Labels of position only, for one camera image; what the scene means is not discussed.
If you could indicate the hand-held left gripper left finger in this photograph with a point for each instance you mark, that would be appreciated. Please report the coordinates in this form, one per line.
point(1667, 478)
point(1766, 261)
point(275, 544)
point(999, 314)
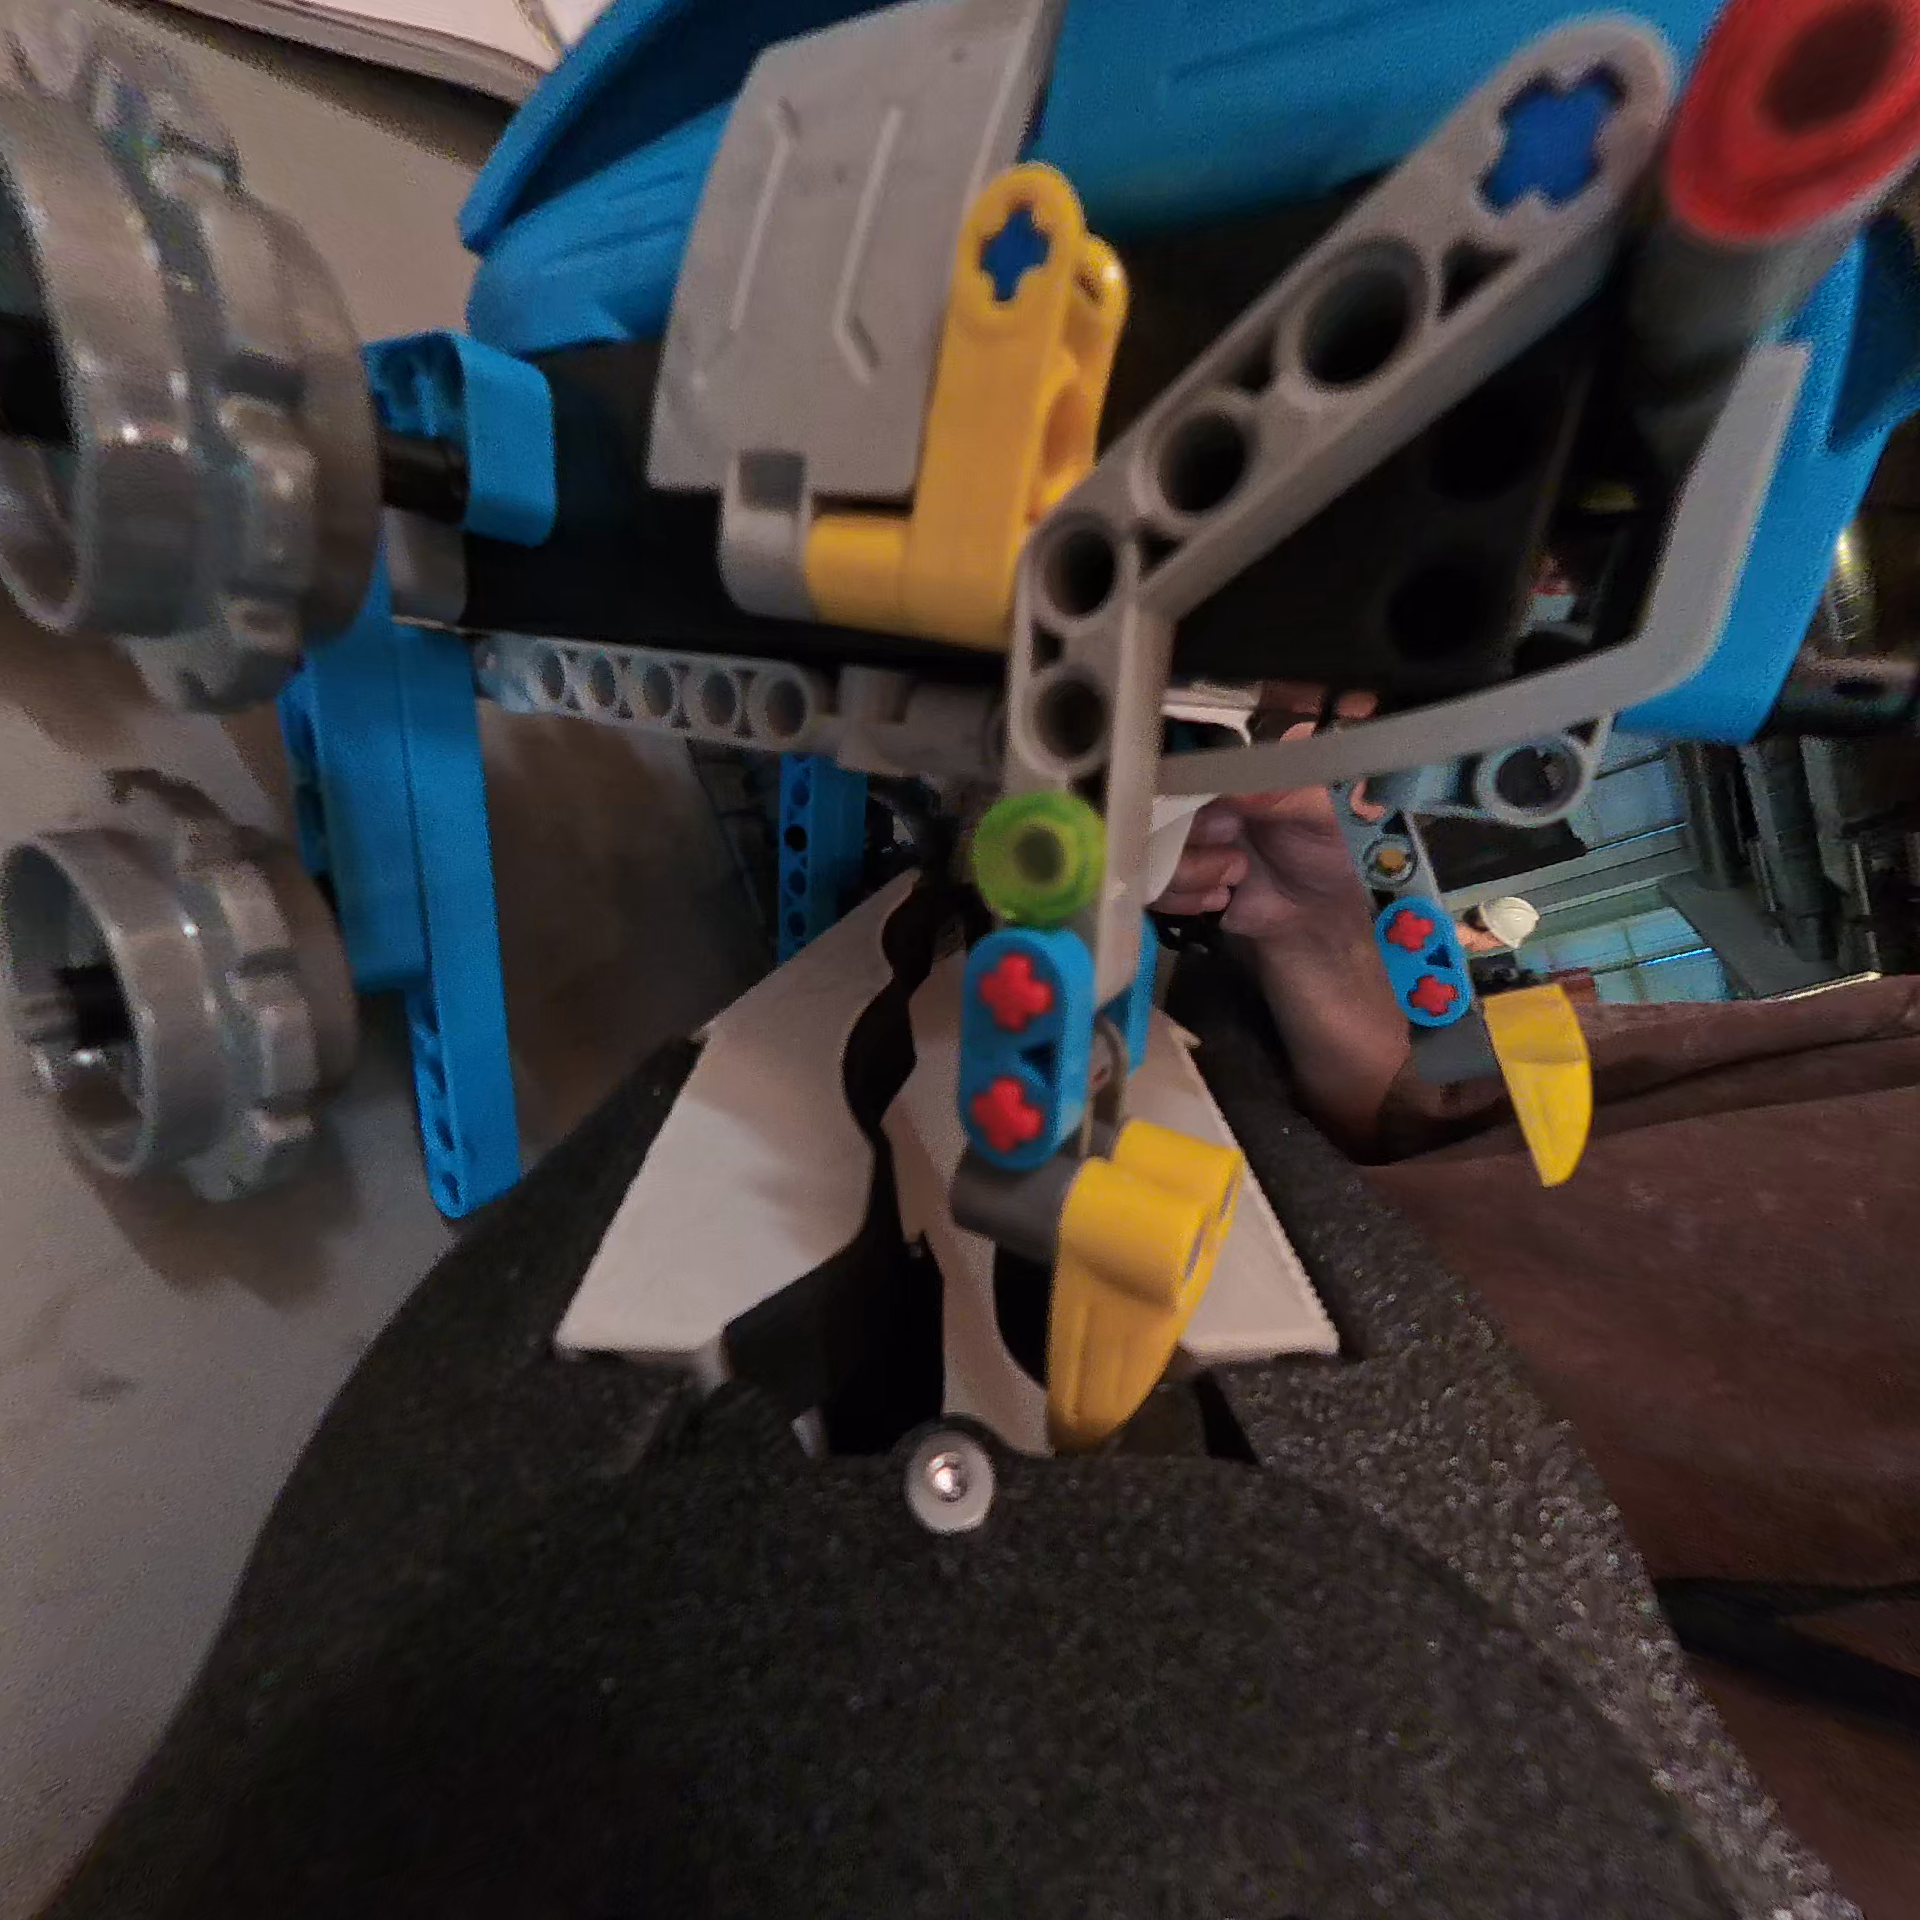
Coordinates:
point(721, 1202)

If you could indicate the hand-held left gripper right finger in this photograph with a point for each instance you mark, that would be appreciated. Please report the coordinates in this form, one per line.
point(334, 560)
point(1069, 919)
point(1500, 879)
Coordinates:
point(1276, 1307)

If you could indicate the blue toy robot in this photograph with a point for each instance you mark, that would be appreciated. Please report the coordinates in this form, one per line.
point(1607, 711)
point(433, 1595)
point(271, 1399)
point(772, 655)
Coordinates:
point(1202, 451)

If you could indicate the grey desk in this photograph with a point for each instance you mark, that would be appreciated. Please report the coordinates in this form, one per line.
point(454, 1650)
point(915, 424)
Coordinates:
point(149, 1426)

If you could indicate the person's right hand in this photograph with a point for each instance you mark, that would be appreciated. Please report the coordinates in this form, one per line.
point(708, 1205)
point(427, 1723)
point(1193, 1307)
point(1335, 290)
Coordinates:
point(1290, 863)

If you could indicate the instruction booklet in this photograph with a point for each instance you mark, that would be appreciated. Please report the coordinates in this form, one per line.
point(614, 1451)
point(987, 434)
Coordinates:
point(375, 30)

